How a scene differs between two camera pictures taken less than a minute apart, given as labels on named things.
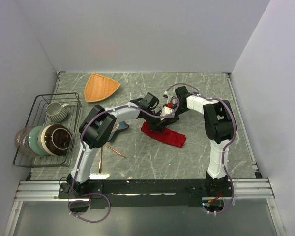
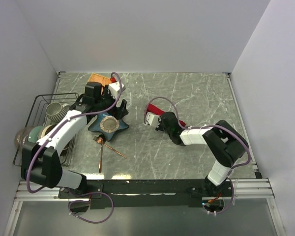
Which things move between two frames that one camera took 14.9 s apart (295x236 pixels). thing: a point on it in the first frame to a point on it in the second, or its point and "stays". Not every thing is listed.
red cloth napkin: [168, 136] to [156, 110]
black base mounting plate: [106, 194] stays
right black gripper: [171, 120] to [159, 128]
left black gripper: [156, 127] to [119, 113]
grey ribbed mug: [56, 112] stays
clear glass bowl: [22, 142] stays
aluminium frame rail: [250, 190] stays
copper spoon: [100, 163] stays
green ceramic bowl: [33, 139] stays
